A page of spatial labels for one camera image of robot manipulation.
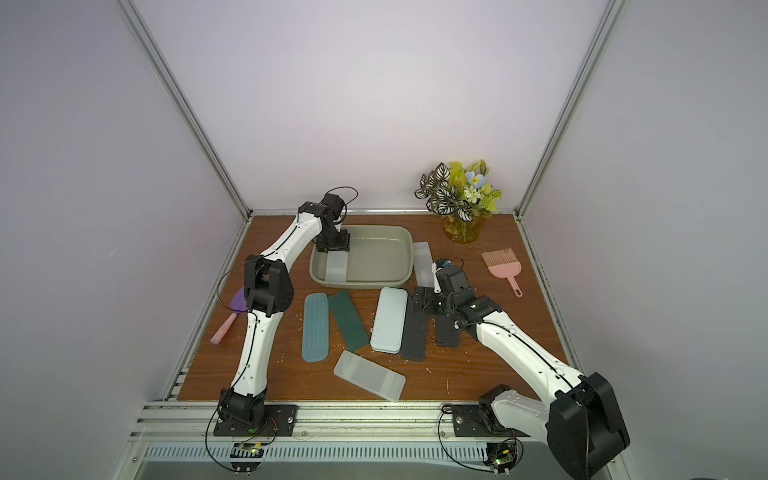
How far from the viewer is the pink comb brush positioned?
3.39 feet

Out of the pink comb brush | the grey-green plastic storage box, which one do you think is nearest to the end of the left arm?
the grey-green plastic storage box

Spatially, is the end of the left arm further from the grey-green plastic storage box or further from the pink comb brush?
the pink comb brush
